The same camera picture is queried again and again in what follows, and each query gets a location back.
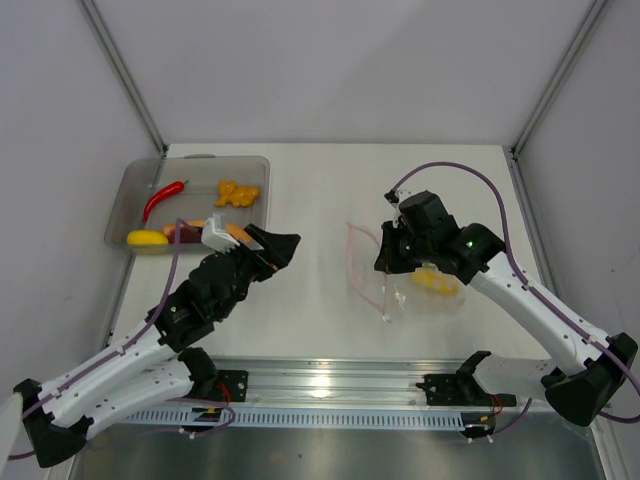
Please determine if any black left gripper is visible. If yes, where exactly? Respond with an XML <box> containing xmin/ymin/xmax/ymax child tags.
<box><xmin>216</xmin><ymin>223</ymin><xmax>299</xmax><ymax>319</ymax></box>

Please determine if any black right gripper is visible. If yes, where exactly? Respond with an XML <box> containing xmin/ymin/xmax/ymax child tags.
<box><xmin>375</xmin><ymin>220</ymin><xmax>435</xmax><ymax>274</ymax></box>

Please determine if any yellow lemon toy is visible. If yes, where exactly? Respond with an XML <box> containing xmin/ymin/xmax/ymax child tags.
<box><xmin>410</xmin><ymin>268</ymin><xmax>460</xmax><ymax>296</ymax></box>
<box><xmin>126</xmin><ymin>230</ymin><xmax>169</xmax><ymax>246</ymax></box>

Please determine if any clear pink zip top bag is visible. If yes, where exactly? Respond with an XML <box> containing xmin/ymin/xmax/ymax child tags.
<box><xmin>345</xmin><ymin>223</ymin><xmax>466</xmax><ymax>323</ymax></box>

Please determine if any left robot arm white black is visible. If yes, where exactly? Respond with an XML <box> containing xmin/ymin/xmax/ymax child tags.
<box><xmin>14</xmin><ymin>222</ymin><xmax>301</xmax><ymax>469</ymax></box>

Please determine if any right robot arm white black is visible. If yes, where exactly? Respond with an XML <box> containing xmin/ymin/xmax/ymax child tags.
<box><xmin>374</xmin><ymin>190</ymin><xmax>638</xmax><ymax>427</ymax></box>

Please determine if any orange ginger root toy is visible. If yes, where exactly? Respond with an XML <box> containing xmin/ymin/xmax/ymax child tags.
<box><xmin>215</xmin><ymin>180</ymin><xmax>260</xmax><ymax>208</ymax></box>

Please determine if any red grapefruit wedge toy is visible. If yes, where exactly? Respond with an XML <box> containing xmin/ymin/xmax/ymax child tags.
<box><xmin>161</xmin><ymin>220</ymin><xmax>251</xmax><ymax>244</ymax></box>

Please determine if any red chili pepper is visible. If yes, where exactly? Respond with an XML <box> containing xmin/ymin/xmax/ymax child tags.
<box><xmin>142</xmin><ymin>181</ymin><xmax>188</xmax><ymax>223</ymax></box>

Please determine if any grey translucent plastic tray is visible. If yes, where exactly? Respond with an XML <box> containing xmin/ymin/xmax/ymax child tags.
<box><xmin>104</xmin><ymin>155</ymin><xmax>270</xmax><ymax>254</ymax></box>

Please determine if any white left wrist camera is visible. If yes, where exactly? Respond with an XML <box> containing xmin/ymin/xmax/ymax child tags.
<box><xmin>201</xmin><ymin>214</ymin><xmax>240</xmax><ymax>253</ymax></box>

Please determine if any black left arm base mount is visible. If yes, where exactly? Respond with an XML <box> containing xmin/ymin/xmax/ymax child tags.
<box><xmin>204</xmin><ymin>370</ymin><xmax>249</xmax><ymax>404</ymax></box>

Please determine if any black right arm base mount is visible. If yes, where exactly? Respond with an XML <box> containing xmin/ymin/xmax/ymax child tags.
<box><xmin>415</xmin><ymin>374</ymin><xmax>517</xmax><ymax>407</ymax></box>

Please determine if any grey slotted cable duct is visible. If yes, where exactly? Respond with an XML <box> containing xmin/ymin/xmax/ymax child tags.
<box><xmin>120</xmin><ymin>404</ymin><xmax>465</xmax><ymax>432</ymax></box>

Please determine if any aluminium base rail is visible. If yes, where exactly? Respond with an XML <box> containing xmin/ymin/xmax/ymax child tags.
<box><xmin>67</xmin><ymin>357</ymin><xmax>612</xmax><ymax>412</ymax></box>

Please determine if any left aluminium frame post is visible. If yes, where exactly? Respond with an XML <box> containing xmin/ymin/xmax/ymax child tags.
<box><xmin>76</xmin><ymin>0</ymin><xmax>168</xmax><ymax>158</ymax></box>

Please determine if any aluminium frame post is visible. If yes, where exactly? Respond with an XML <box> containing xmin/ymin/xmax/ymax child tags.
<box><xmin>510</xmin><ymin>0</ymin><xmax>614</xmax><ymax>161</ymax></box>
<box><xmin>76</xmin><ymin>0</ymin><xmax>168</xmax><ymax>158</ymax></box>

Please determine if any right aluminium frame post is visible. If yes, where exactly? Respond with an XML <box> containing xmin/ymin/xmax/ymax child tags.
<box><xmin>510</xmin><ymin>0</ymin><xmax>614</xmax><ymax>161</ymax></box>

